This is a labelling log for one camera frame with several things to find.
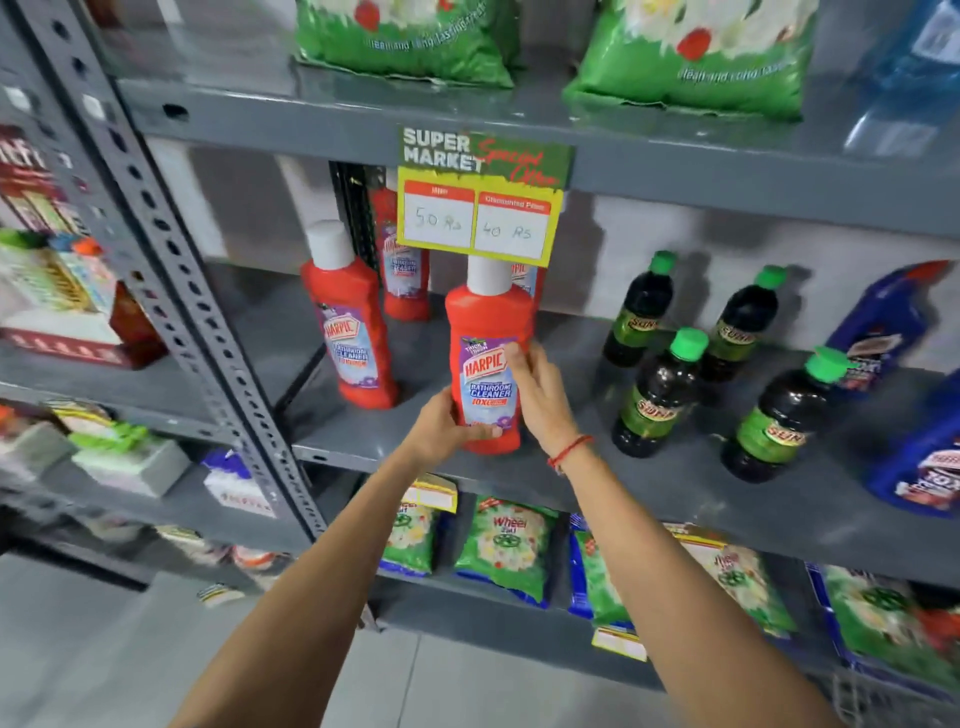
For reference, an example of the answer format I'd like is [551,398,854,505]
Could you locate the person's left hand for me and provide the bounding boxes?
[405,388,504,473]

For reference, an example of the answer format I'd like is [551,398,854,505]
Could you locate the person's right hand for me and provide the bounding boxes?
[503,340,586,459]

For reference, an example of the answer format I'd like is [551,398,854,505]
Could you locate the red cleaner bottle white cap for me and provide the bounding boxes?
[444,254,537,457]
[372,168,432,324]
[300,219,400,411]
[511,261,548,310]

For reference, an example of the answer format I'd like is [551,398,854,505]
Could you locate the person's right forearm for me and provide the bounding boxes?
[549,438,847,728]

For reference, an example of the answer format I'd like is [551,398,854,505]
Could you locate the person's left forearm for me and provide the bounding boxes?
[171,444,445,728]

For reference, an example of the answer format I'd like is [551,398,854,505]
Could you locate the yellow shelf price tag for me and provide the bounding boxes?
[590,624,648,663]
[402,473,459,516]
[195,582,247,609]

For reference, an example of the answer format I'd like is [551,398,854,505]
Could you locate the small green detergent packet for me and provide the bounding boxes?
[378,498,445,579]
[567,513,636,630]
[453,495,561,610]
[666,522,798,640]
[805,562,960,700]

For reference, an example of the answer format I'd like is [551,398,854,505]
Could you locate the dark bottle green cap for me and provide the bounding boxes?
[720,345,852,485]
[699,264,789,384]
[601,249,679,369]
[610,327,711,459]

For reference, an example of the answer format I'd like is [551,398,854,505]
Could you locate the green yellow price sign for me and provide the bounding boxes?
[396,124,576,270]

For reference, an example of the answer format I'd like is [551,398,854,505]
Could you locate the grey metal shelf rack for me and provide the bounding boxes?
[15,0,960,699]

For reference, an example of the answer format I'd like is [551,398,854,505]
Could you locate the blue white packet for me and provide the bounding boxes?
[200,447,279,519]

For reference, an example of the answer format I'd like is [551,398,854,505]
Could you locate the orange white packet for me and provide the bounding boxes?
[228,545,292,591]

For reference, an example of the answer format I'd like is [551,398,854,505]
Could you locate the pale wrapped packet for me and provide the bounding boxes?
[153,524,231,568]

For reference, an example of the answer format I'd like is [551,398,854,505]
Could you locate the grey slotted side shelf rack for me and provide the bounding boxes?
[0,0,331,594]

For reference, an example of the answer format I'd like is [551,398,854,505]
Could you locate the large green detergent bag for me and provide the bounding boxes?
[561,0,821,123]
[294,0,523,90]

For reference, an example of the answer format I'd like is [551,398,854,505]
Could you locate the green white soap pack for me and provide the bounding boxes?
[46,399,193,499]

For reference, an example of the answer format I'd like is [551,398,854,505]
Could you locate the blue cleaner bottle red cap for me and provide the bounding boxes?
[824,259,955,396]

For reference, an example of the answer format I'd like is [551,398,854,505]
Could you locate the red display carton of tubes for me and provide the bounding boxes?
[0,227,169,371]

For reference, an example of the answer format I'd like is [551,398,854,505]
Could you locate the white soap box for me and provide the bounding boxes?
[0,405,78,483]

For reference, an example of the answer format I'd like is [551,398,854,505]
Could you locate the clear blue liquid bottle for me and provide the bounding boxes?
[843,0,960,160]

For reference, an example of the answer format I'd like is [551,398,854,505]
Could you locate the red printed packages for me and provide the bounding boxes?
[0,123,93,235]

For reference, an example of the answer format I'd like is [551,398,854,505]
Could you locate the red thread bracelet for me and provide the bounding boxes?
[546,434,595,476]

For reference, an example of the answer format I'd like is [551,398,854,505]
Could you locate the wire basket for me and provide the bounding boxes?
[823,666,960,728]

